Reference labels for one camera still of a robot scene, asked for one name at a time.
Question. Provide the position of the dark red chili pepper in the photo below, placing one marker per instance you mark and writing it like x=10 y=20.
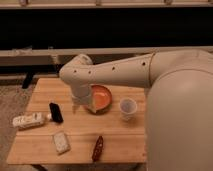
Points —
x=97 y=151

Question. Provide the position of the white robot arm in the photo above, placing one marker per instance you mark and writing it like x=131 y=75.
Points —
x=179 y=106

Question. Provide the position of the wooden table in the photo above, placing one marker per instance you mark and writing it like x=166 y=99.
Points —
x=124 y=141

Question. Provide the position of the grey horizontal rail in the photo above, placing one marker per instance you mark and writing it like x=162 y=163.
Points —
x=25 y=57

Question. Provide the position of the orange bowl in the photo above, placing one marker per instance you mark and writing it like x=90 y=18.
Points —
x=102 y=97

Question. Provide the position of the black rectangular object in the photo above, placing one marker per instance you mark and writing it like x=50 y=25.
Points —
x=56 y=113

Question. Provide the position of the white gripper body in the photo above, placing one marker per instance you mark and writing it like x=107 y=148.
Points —
x=81 y=96

